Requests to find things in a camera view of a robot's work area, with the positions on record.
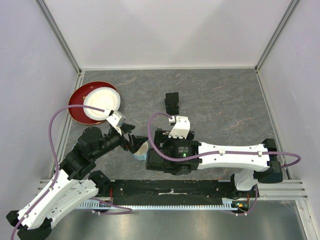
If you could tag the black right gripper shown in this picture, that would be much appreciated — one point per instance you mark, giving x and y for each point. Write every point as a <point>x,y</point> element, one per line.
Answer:
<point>161,136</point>

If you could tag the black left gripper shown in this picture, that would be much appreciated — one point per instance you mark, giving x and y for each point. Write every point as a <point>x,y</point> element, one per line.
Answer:
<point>136,141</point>

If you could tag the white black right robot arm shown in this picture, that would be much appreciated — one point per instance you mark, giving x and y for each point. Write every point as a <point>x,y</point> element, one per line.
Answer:
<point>182,155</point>

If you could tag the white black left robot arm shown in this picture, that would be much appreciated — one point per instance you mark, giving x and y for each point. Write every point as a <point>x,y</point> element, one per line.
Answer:
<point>74,182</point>

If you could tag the black folding phone stand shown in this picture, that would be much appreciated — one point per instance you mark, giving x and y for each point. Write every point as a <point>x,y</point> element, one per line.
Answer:
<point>172,103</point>

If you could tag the light blue mug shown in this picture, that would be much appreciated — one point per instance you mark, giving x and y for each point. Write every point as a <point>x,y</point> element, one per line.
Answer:
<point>141,153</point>

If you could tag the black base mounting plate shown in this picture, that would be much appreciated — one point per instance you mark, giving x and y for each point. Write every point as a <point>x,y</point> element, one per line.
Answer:
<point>121,188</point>

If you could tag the white round plate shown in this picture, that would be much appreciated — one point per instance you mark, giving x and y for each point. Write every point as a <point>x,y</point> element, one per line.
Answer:
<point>104,98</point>

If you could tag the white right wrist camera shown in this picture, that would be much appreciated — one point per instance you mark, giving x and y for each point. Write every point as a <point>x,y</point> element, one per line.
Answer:
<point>180,128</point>

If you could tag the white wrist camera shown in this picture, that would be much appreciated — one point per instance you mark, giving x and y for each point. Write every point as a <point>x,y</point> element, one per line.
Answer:
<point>116,120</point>
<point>180,128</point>

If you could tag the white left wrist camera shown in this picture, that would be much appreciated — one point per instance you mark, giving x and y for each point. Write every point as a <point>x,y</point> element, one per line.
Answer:
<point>116,120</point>

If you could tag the aluminium frame post left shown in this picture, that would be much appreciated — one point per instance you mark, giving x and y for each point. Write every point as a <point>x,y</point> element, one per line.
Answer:
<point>43,7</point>

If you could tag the aluminium frame post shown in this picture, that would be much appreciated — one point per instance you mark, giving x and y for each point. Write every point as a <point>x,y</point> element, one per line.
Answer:
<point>277,33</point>
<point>43,7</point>

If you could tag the aluminium frame post right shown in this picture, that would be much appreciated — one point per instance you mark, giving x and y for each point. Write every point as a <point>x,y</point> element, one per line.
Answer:
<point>277,33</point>

